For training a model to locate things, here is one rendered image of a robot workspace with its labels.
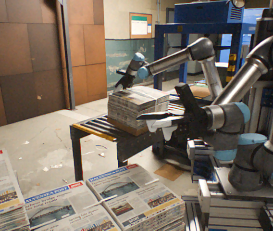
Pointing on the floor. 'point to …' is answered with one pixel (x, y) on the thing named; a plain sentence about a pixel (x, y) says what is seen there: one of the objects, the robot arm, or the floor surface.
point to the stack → (108, 204)
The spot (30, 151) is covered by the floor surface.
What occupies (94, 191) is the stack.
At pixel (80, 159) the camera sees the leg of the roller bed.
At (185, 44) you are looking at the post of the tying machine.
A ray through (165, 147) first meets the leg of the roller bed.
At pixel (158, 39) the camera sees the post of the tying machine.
